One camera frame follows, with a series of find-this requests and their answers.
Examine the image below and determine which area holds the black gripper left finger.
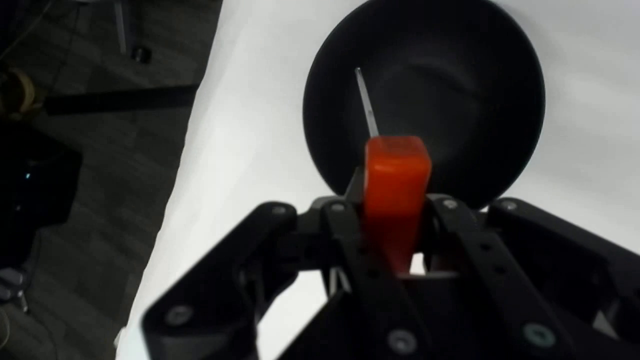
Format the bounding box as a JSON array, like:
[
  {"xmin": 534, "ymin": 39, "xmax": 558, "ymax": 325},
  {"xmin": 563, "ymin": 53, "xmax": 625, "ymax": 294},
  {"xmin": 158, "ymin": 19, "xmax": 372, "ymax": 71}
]
[{"xmin": 139, "ymin": 197, "xmax": 402, "ymax": 360}]

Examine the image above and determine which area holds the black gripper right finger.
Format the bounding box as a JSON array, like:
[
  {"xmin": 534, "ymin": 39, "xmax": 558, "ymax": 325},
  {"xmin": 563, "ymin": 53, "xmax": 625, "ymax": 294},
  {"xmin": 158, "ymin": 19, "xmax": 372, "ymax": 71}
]
[{"xmin": 415, "ymin": 191, "xmax": 640, "ymax": 360}]

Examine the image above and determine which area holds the orange handled hex key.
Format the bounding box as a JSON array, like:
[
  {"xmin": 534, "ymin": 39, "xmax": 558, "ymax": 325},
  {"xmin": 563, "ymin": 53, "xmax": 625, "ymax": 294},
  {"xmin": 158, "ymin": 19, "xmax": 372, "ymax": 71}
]
[{"xmin": 352, "ymin": 65, "xmax": 434, "ymax": 275}]

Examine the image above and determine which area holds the black bowl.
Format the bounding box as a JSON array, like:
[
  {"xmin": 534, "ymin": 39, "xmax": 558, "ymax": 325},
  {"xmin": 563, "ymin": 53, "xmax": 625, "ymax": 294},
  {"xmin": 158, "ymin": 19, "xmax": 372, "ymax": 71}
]
[{"xmin": 302, "ymin": 0, "xmax": 547, "ymax": 210}]

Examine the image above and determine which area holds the dark floor object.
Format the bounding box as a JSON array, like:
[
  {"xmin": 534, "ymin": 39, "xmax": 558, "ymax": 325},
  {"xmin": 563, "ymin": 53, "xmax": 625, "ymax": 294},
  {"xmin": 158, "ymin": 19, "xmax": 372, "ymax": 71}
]
[{"xmin": 0, "ymin": 121, "xmax": 86, "ymax": 271}]

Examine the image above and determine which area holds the black floor strip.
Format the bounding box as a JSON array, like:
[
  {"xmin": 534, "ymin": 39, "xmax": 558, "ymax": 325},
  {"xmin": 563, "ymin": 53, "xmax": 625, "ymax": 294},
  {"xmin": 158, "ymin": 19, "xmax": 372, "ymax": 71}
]
[{"xmin": 39, "ymin": 82, "xmax": 204, "ymax": 118}]

